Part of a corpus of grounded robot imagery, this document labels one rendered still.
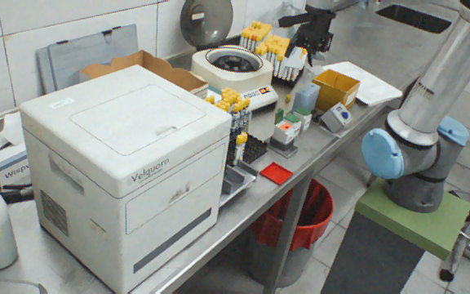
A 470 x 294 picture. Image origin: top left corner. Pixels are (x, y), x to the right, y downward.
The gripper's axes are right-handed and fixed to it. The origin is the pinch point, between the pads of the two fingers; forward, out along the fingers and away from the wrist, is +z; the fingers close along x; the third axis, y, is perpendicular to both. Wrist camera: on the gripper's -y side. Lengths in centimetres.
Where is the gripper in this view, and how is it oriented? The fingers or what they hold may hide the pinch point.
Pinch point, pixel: (294, 71)
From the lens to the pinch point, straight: 130.9
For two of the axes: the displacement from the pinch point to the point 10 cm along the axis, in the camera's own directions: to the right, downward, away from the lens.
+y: 7.0, 4.9, -5.2
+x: 7.0, -3.0, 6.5
